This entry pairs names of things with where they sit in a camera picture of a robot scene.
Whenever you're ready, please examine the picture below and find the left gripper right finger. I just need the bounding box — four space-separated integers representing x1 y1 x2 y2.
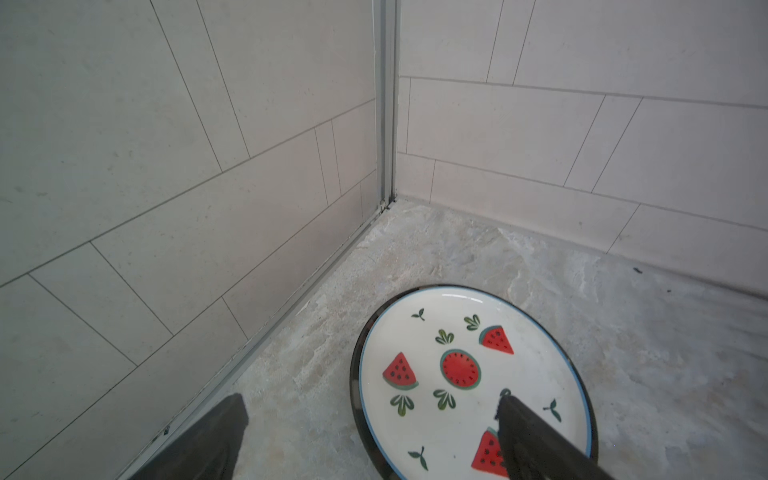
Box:
496 395 612 480

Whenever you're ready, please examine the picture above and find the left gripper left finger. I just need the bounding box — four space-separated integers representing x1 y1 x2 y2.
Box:
132 394 249 480

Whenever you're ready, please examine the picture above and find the dark striped rim cream plate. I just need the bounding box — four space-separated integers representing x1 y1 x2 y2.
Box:
349 283 600 480

